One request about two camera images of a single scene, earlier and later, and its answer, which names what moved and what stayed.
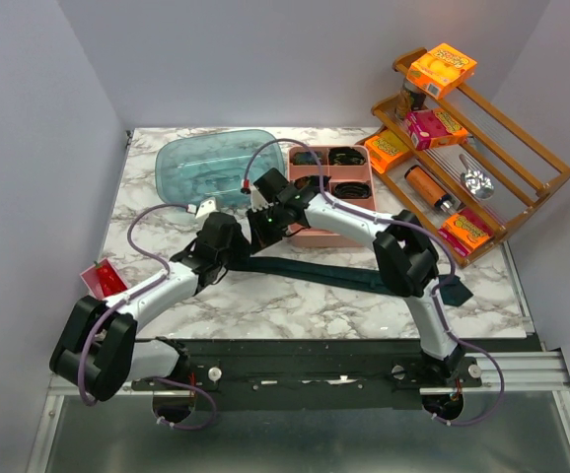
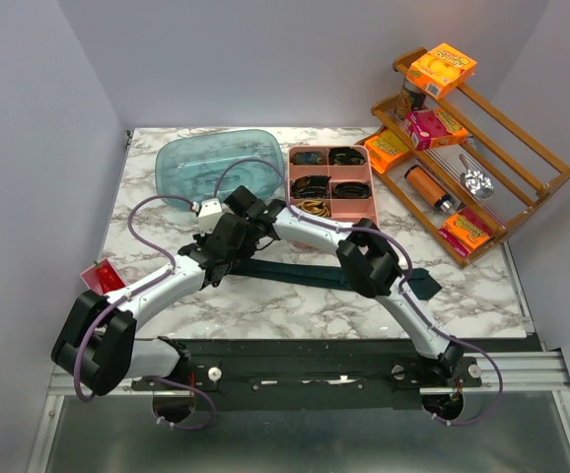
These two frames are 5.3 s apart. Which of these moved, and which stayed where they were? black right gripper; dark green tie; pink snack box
Moved: dark green tie
Stayed: black right gripper; pink snack box
